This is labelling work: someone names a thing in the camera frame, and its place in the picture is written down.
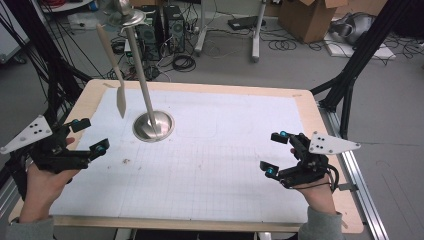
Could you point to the white foam board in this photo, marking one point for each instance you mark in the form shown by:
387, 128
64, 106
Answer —
366, 53

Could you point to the person's left hand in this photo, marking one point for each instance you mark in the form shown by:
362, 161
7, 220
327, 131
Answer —
43, 186

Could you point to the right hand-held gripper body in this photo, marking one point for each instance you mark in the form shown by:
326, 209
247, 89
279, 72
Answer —
310, 170

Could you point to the white grid mat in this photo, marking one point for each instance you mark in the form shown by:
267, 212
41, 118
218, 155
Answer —
216, 166

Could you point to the person's right hand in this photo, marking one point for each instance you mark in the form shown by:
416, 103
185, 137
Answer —
318, 196

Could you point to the black computer tower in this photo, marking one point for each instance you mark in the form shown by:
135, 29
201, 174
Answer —
175, 30
148, 36

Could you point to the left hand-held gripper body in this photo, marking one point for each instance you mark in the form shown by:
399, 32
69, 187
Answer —
53, 156

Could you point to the black aluminium frame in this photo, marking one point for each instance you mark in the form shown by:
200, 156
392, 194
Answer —
50, 66
360, 56

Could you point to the silver metal rail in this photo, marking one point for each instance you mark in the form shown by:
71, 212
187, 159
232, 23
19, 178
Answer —
363, 186

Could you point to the wooden desk with white legs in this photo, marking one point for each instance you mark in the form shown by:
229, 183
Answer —
256, 40

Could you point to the metal stand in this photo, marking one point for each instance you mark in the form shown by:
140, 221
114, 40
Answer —
143, 83

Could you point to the large open cardboard box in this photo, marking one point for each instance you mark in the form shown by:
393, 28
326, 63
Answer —
306, 20

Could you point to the black flat device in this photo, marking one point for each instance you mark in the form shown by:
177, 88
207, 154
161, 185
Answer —
245, 22

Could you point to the grey rounded device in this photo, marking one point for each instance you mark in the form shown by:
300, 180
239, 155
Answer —
356, 28

